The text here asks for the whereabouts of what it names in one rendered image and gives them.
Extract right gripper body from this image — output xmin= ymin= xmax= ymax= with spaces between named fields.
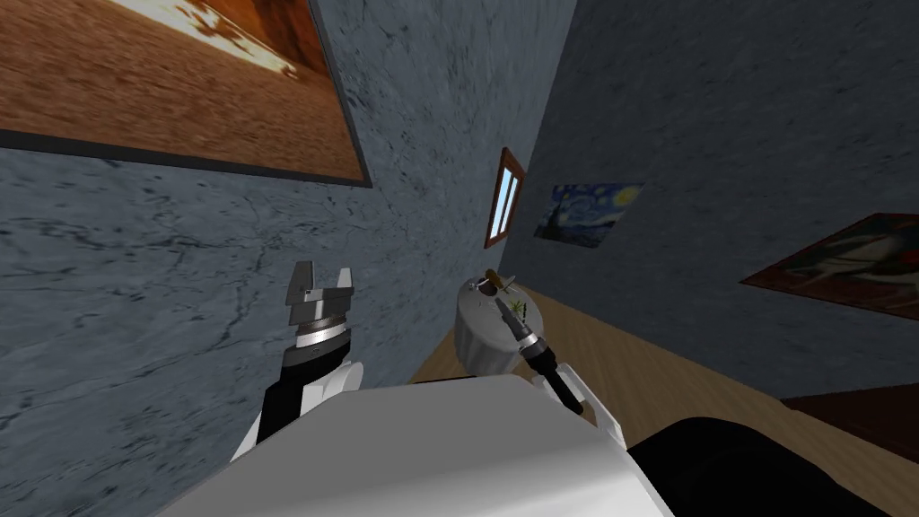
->
xmin=493 ymin=296 xmax=538 ymax=347

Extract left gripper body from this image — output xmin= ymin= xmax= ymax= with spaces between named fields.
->
xmin=284 ymin=285 xmax=356 ymax=330

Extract white round table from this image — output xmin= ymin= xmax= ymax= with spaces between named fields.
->
xmin=453 ymin=269 xmax=548 ymax=379

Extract brown framed window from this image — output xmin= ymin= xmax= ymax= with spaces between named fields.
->
xmin=484 ymin=146 xmax=529 ymax=251

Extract blue night sky picture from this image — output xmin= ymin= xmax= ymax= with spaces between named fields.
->
xmin=532 ymin=182 xmax=645 ymax=250

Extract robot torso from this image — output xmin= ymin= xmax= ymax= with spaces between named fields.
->
xmin=153 ymin=372 xmax=678 ymax=517

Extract dark brown furniture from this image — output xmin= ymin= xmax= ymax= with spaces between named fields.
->
xmin=778 ymin=381 xmax=919 ymax=466

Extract orange landscape wall picture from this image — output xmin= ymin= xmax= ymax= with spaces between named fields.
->
xmin=0 ymin=0 xmax=374 ymax=190

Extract red framed wall picture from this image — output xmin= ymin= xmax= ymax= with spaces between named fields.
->
xmin=739 ymin=211 xmax=919 ymax=321

